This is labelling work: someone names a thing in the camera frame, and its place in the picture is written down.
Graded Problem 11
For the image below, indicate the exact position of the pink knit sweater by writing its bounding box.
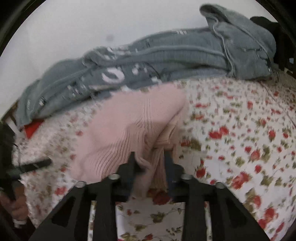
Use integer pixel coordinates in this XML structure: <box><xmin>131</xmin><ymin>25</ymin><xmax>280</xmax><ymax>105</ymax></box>
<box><xmin>70</xmin><ymin>83</ymin><xmax>188</xmax><ymax>198</ymax></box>

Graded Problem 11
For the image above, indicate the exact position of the dark clothing on chair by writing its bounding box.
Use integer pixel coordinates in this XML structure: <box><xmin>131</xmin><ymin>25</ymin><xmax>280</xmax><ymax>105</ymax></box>
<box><xmin>250</xmin><ymin>16</ymin><xmax>295</xmax><ymax>75</ymax></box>

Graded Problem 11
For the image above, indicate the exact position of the person's left hand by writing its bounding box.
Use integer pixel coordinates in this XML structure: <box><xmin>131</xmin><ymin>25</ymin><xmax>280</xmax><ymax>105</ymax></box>
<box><xmin>1</xmin><ymin>183</ymin><xmax>29</xmax><ymax>221</ymax></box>

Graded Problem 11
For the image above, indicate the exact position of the red pillow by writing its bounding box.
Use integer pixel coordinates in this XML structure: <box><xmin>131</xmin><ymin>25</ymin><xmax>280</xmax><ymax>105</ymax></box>
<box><xmin>24</xmin><ymin>120</ymin><xmax>44</xmax><ymax>139</ymax></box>

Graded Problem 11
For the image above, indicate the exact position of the wooden headboard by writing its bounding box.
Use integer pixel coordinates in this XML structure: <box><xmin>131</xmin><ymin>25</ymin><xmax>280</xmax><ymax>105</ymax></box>
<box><xmin>1</xmin><ymin>101</ymin><xmax>19</xmax><ymax>133</ymax></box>

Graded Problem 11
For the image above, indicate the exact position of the floral bed sheet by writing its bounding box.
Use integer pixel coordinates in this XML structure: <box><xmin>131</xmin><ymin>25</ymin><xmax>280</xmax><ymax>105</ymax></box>
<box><xmin>14</xmin><ymin>71</ymin><xmax>295</xmax><ymax>240</ymax></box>

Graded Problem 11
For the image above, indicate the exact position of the grey floral blanket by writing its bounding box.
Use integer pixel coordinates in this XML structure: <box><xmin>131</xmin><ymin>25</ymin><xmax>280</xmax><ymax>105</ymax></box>
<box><xmin>15</xmin><ymin>4</ymin><xmax>276</xmax><ymax>129</ymax></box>

